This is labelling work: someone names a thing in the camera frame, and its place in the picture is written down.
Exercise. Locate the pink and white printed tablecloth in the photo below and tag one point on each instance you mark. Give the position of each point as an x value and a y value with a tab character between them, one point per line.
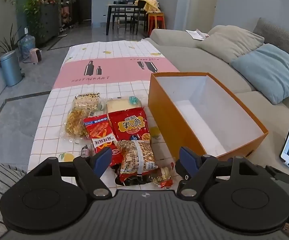
114	70

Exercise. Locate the long-leaf potted plant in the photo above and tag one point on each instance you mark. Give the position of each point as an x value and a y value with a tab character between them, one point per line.
8	43

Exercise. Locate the blue trash bin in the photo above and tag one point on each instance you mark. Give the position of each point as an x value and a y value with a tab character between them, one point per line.
9	67

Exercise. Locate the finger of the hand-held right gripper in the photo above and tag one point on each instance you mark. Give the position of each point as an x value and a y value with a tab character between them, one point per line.
277	173

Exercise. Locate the red crispy noodle packet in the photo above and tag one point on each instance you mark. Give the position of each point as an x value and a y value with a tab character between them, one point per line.
129	125

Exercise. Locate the golden snack clear packet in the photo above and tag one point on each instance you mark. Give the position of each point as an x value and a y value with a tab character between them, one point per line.
75	123

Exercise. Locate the grey cushion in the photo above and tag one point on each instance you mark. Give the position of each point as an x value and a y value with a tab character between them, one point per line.
282	35

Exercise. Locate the beige sofa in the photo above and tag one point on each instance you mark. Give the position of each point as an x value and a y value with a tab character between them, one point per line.
204	62

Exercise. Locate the cream packet with teal mark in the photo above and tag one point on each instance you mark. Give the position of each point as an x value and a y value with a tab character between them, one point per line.
119	105

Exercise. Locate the brown pastry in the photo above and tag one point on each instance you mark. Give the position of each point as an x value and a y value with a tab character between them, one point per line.
162	175

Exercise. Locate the orange stool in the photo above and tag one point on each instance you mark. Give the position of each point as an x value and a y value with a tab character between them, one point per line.
155	17

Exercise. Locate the dark grey cabinet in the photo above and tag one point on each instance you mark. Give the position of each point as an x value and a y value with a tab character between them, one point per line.
49	22

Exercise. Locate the leafy green potted plant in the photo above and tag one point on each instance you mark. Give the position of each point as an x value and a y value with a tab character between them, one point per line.
34	12

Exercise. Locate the puffed rice snack packet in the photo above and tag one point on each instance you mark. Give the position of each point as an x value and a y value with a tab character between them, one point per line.
87	102

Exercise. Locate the blue water jug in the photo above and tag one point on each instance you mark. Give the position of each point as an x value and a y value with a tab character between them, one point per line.
28	45

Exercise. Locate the beige cushion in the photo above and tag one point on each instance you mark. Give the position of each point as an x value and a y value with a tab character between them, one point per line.
229	42

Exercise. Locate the light blue cushion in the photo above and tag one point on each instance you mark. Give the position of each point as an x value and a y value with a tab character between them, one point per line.
267	72

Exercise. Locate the small dark bottle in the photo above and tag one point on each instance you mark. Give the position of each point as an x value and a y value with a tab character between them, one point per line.
85	152

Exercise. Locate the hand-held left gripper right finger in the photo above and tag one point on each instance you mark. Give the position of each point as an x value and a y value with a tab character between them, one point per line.
188	160

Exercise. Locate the white papers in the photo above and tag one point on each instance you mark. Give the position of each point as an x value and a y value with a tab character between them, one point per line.
197	34

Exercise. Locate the clear peanut packet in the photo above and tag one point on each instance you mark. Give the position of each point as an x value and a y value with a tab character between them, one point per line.
137	155

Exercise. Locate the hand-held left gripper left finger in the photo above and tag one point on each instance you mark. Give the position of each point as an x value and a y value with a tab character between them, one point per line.
103	160

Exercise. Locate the black dining chair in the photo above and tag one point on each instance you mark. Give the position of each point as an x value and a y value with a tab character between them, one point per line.
138	17
119	15

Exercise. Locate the red stick snack packet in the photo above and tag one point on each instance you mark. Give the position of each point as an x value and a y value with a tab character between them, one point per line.
99	135

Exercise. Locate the orange cardboard box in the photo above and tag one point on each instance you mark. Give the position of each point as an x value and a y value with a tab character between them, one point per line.
169	110

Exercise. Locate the pink heater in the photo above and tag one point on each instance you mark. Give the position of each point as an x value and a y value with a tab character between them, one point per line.
35	56

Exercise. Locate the shoe rack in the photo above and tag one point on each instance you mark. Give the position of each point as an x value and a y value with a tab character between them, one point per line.
68	15

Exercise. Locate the dark red snack packet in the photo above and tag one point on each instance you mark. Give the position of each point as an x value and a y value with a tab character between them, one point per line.
134	180

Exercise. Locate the yellow cloth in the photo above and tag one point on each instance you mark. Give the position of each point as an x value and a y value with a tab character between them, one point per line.
152	6

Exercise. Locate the black dining table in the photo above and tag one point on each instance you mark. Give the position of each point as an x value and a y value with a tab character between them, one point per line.
124	5

